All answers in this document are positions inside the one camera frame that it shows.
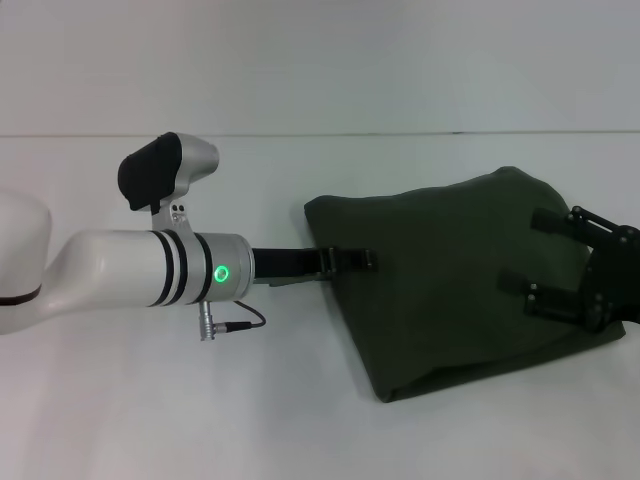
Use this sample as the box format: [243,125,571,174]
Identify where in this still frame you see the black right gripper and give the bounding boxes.
[496,204,640,335]

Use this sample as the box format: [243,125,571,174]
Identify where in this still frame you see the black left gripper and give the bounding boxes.
[251,246,380,290]

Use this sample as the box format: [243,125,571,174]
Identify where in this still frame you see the dark green shirt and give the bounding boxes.
[303,165,629,404]

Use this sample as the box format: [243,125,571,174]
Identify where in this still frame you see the left arm cable with plug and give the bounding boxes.
[199,299,267,343]

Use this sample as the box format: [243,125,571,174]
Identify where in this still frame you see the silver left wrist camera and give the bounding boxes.
[115,131,222,234]

